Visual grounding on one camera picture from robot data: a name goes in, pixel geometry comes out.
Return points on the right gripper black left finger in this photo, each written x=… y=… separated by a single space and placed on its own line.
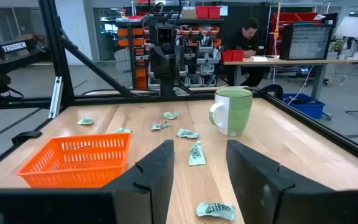
x=154 y=174

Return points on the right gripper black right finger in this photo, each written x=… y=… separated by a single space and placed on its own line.
x=250 y=180

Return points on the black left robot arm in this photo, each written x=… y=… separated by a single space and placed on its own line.
x=167 y=88

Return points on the parts shelf with bins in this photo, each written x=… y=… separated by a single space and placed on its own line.
x=140 y=77

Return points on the grey mesh chair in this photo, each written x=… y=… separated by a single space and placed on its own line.
x=123 y=67

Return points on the brown cardboard box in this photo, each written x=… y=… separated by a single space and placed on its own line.
x=189 y=13

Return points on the red plastic bin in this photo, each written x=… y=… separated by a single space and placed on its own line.
x=214 y=12
x=227 y=56
x=238 y=55
x=202 y=12

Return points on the green and white mug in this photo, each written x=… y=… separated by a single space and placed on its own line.
x=238 y=115

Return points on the person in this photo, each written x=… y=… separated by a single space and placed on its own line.
x=244 y=40

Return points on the orange plastic slotted basket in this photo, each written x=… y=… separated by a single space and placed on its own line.
x=73 y=174

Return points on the blue plastic storage bin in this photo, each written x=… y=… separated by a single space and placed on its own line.
x=303 y=107

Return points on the white papers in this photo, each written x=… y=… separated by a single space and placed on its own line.
x=259 y=58

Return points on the black table clamp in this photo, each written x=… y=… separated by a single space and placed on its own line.
x=272 y=90
x=26 y=136

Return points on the wooden top desk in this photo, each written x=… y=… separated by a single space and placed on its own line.
x=291 y=61

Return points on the red storage rack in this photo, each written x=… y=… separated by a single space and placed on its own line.
x=291 y=17

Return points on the black computer monitor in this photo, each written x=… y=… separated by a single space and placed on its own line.
x=306 y=42

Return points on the small green plant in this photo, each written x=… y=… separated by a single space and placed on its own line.
x=337 y=46

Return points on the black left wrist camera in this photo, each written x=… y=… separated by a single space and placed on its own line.
x=165 y=35

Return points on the silver aluminium bracket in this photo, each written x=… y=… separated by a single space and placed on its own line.
x=55 y=96

